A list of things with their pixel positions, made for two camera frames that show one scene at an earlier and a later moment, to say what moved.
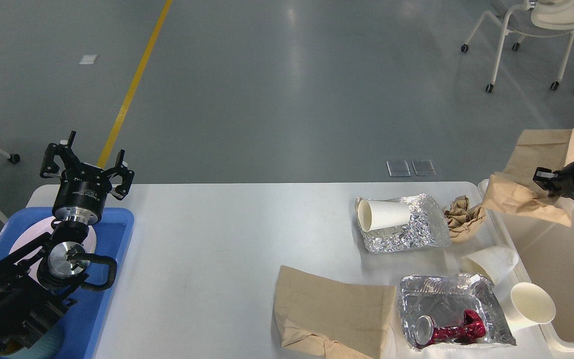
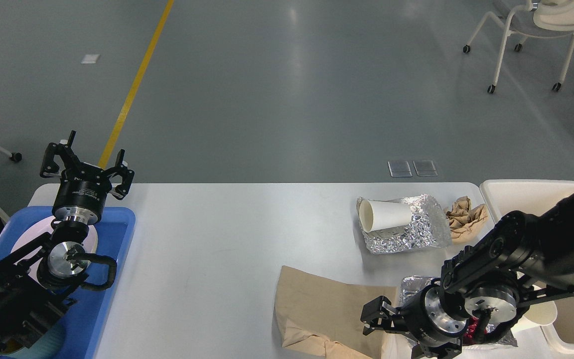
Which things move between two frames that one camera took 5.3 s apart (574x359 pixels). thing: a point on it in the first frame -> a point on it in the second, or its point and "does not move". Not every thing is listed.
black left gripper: [83, 189] does not move
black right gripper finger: [544, 177] -> [377, 314]
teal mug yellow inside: [49, 346] does not move
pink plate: [31, 263] does not move
